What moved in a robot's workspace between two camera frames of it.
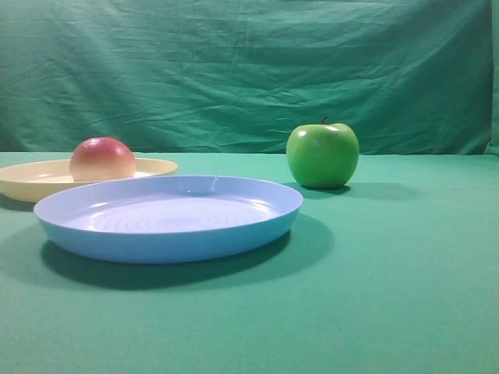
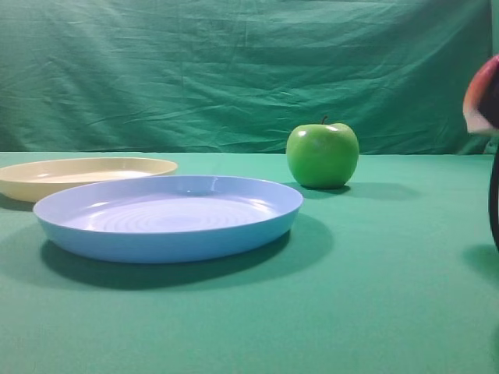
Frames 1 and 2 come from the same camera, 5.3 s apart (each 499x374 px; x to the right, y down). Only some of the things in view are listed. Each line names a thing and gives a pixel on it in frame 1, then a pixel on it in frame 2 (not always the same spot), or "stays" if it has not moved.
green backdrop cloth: (408, 77) stays
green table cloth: (395, 272) stays
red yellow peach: (101, 158) to (476, 124)
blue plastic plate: (172, 219) stays
